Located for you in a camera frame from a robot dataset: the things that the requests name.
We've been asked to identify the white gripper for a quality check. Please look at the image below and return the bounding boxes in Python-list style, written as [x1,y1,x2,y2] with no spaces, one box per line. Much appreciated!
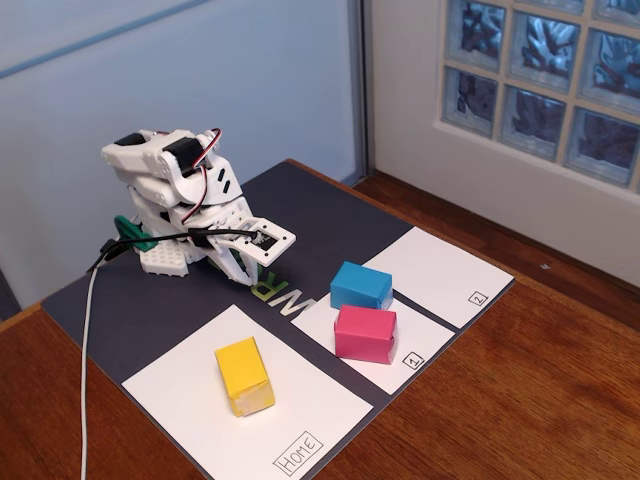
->
[195,196,261,287]

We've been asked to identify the yellow paper box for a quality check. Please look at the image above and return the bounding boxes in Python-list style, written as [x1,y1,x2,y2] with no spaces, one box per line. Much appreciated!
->
[214,336,277,419]

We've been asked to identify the blue paper box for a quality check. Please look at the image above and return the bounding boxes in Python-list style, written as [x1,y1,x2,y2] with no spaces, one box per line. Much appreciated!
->
[329,260,394,312]

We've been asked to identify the pink paper box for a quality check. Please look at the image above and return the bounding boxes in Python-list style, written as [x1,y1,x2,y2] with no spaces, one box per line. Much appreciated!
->
[333,304,399,365]

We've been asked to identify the black mat with lettering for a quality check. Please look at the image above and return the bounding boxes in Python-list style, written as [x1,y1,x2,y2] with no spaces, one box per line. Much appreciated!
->
[41,158,517,480]

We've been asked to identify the green table clamp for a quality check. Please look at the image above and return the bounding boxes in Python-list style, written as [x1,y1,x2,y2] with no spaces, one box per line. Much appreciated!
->
[113,214,161,254]

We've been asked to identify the white paper sheet marked home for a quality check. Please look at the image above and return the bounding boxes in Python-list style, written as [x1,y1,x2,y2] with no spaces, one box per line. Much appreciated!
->
[121,303,375,480]

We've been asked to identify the white paper sheet marked 1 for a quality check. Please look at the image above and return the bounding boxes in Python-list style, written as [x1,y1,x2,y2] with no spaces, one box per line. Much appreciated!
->
[289,294,456,395]

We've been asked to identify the white paper sheet marked 2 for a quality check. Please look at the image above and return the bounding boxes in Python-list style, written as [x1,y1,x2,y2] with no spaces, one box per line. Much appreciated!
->
[362,225,516,330]

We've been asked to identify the glass block window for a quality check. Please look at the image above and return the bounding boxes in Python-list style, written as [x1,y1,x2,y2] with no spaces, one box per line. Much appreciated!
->
[439,0,640,194]

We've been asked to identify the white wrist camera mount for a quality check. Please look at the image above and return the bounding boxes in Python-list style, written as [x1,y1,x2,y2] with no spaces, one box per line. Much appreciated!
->
[207,216,297,266]

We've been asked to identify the black camera cable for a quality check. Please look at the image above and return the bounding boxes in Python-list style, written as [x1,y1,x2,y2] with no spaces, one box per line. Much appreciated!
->
[87,225,264,274]

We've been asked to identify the red black servo wire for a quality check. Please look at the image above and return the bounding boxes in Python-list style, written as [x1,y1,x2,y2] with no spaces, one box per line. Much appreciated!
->
[182,128,224,226]

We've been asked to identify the white cable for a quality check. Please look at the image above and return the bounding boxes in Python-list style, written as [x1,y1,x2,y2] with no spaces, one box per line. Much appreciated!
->
[78,262,102,480]

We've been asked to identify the grey metal partition post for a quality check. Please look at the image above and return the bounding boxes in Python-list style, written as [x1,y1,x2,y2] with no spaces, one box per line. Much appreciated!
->
[344,0,375,187]

